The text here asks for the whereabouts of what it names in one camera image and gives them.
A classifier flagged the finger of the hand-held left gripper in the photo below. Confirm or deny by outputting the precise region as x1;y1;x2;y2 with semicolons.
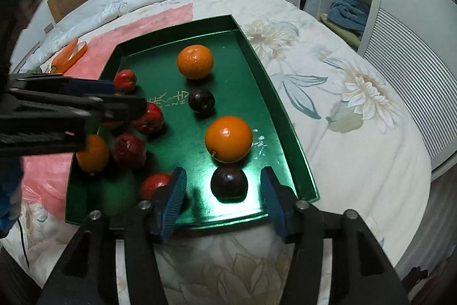
7;73;124;96
14;91;148;123

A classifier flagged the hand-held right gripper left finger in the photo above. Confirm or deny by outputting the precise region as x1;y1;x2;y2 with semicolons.
37;166;188;305

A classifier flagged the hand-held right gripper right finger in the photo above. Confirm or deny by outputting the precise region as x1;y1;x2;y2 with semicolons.
260;166;411;305

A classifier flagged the small red apple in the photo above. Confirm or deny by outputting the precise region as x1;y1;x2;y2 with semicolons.
132;103;165;136
140;174;172;200
112;133;147;170
114;69;138;93

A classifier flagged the green tray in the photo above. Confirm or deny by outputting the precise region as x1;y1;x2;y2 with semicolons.
65;14;319;229

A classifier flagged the dark purple plum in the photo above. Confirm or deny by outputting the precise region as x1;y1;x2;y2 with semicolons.
211;165;248;200
188;89;216;113

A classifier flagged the orange bowl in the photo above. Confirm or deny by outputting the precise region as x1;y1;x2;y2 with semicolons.
53;41;88;73

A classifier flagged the carrot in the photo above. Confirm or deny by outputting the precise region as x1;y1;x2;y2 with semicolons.
50;38;78;73

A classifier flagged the pink plastic sheet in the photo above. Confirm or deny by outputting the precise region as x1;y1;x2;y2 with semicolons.
21;3;194;216

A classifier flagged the dark textured cloth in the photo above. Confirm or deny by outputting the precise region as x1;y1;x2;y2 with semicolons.
0;248;40;305

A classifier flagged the pale green folded cloth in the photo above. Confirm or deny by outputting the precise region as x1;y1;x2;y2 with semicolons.
319;14;361;48

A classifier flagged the white slatted panel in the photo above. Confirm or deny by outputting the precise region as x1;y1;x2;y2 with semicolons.
362;7;457;172

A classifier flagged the blue towel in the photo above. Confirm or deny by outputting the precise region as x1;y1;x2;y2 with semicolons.
327;0;371;37

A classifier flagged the black cable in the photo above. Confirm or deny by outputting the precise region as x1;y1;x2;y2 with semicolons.
16;216;31;270

